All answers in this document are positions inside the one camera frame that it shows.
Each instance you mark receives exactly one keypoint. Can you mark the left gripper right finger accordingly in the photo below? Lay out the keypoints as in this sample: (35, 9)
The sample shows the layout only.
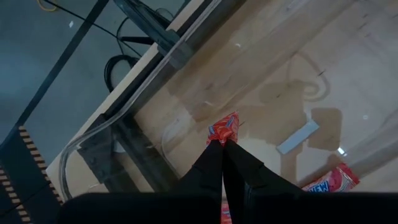
(280, 208)

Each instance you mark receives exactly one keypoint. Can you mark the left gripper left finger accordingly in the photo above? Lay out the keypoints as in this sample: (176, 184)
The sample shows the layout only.
(186, 205)

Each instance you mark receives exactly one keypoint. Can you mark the red Hi-Chew candy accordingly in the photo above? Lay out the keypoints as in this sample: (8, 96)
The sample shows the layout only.
(224, 129)
(332, 180)

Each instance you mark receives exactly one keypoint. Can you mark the clear plastic bin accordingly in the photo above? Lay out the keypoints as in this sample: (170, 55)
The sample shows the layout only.
(264, 77)

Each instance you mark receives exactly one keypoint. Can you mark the orange black hazard tape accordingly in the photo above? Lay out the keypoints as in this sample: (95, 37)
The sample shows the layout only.
(34, 155)

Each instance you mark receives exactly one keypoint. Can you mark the white sticker label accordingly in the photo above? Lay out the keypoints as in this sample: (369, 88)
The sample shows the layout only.
(298, 137)

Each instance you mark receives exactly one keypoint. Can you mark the black aluminium table frame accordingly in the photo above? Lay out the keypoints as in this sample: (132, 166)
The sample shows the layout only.
(102, 161)

